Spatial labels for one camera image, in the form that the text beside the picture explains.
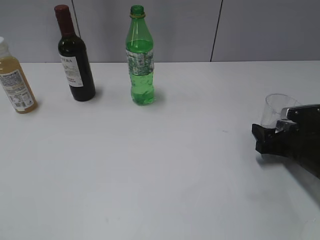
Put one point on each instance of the orange juice bottle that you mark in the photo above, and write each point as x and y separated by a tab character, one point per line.
14	81

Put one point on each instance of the green sprite bottle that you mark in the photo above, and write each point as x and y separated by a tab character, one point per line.
139	46

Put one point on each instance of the transparent plastic cup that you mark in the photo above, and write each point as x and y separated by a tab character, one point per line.
274	103

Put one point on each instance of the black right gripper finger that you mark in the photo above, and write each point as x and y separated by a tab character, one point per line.
264	137

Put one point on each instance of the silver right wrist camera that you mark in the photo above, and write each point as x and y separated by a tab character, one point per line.
299	116

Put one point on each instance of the dark red wine bottle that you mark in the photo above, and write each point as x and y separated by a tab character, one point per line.
73	54

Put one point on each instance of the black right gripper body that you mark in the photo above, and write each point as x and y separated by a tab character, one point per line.
301	145

